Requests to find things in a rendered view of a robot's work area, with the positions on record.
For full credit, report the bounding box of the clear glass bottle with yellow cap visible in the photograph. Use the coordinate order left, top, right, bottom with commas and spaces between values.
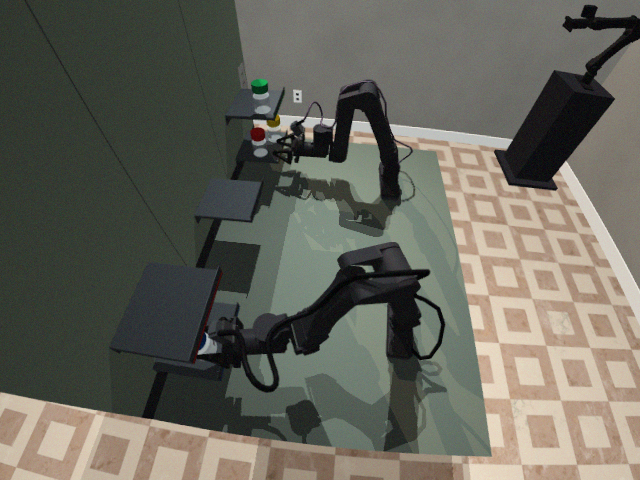
266, 115, 282, 143

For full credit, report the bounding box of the clear bottle with red cap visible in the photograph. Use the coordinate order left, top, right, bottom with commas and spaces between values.
250, 127, 268, 157

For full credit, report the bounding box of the white bottle with blue cap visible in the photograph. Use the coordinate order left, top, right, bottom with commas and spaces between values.
198, 332, 217, 355

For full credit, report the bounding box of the clear bottle with green cap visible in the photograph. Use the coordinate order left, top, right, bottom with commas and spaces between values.
251, 79, 271, 115

